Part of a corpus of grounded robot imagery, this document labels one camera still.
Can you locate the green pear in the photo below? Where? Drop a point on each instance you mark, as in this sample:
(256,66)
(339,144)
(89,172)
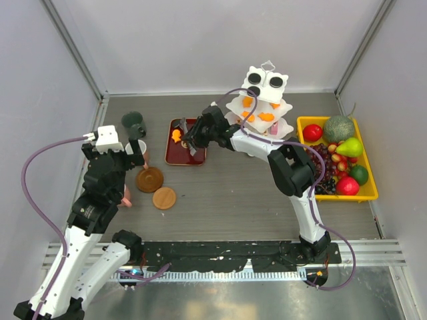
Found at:
(351,147)

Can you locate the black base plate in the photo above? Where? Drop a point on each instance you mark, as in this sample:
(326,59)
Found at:
(233,256)

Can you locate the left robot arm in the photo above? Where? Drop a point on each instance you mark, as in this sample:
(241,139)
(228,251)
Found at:
(69,288)

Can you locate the dark brown wooden saucer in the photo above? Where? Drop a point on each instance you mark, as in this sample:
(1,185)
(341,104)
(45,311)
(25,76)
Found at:
(149,180)

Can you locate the pink mug near arm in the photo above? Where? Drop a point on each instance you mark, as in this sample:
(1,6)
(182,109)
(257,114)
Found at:
(126,200)

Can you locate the orange fish cookies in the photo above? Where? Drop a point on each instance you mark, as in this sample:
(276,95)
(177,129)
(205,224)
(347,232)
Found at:
(261,117)

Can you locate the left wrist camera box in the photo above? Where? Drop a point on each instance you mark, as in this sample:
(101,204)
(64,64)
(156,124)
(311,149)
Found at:
(105,138)

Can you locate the red cherries cluster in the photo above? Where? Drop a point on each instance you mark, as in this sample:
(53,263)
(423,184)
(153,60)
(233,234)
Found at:
(342,163)

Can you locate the red pomegranate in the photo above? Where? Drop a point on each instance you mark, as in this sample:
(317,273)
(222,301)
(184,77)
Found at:
(347,186)

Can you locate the red dessert tray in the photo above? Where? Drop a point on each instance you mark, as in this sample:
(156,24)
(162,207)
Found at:
(176,151)

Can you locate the light wooden coaster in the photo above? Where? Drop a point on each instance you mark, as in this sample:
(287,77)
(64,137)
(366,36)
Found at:
(164,198)

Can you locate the black round cookies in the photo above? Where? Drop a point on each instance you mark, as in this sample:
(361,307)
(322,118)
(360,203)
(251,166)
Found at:
(258,83)

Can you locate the white three-tier stand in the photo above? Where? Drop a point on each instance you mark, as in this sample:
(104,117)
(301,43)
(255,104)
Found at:
(269,95)

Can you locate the red apple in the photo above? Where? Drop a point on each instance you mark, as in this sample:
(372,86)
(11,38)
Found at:
(312,132)

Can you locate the green melon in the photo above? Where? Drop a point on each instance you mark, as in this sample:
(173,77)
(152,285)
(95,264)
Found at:
(339,127)

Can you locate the green lime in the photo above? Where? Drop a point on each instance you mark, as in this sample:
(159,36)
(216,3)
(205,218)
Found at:
(359,174)

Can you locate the dark grapes bunch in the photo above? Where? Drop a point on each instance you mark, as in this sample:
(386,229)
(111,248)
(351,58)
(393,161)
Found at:
(326,187)

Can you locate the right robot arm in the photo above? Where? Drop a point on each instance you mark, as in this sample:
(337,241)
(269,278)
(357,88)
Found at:
(292,169)

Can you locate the pink mug white inside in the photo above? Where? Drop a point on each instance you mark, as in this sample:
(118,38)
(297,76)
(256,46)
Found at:
(144,152)

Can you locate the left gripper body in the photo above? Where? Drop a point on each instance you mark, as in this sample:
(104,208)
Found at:
(125,162)

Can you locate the metal serving tongs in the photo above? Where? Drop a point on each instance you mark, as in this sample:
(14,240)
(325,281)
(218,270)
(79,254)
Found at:
(182,125)

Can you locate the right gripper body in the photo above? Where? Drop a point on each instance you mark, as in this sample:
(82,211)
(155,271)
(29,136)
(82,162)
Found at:
(201,134)

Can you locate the pink cake slice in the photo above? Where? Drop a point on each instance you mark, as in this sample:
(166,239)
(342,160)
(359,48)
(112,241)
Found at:
(274,129)

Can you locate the dark green mug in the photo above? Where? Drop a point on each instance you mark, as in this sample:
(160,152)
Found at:
(134,125)

